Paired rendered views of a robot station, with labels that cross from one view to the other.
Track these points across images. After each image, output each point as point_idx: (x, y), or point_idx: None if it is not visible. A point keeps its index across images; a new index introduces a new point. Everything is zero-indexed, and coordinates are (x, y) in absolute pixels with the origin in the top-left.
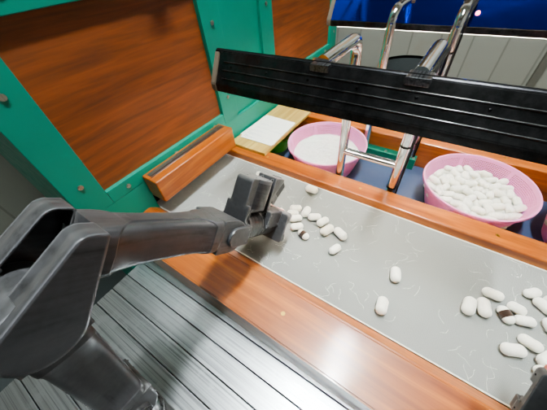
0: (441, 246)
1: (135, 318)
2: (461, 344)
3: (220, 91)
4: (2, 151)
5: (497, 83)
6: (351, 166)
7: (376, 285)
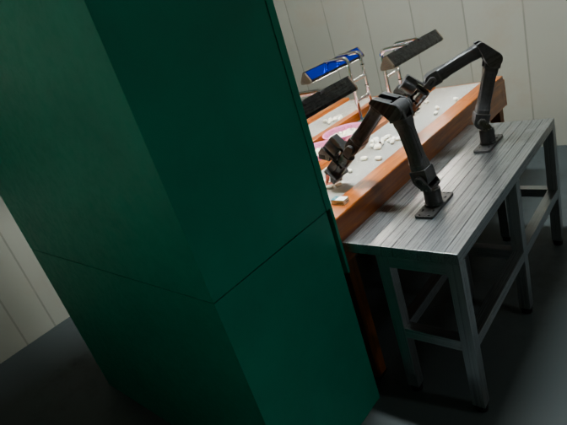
0: None
1: (388, 228)
2: (391, 148)
3: None
4: (250, 244)
5: (331, 84)
6: None
7: (369, 162)
